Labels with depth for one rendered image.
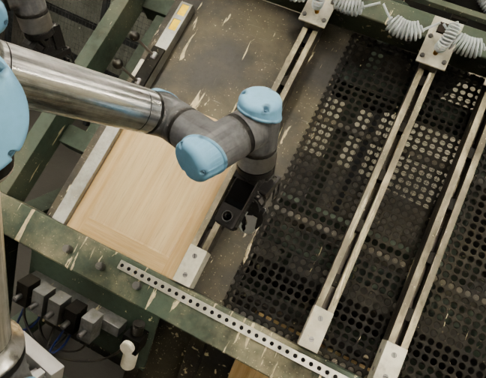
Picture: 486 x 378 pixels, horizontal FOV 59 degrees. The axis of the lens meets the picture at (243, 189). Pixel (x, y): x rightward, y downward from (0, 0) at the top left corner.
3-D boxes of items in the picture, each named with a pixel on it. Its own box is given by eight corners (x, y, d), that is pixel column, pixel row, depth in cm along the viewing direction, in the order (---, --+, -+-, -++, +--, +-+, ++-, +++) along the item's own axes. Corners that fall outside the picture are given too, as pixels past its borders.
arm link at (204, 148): (164, 162, 74) (213, 134, 79) (205, 194, 68) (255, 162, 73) (156, 124, 69) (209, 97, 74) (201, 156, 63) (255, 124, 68)
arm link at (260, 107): (223, 95, 70) (261, 76, 74) (223, 145, 79) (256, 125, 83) (258, 119, 67) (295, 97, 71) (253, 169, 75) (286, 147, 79)
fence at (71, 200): (57, 220, 152) (51, 217, 148) (184, 7, 171) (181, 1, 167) (68, 226, 151) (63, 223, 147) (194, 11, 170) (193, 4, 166)
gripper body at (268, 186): (279, 196, 93) (286, 156, 84) (257, 222, 88) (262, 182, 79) (250, 181, 95) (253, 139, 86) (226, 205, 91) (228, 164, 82)
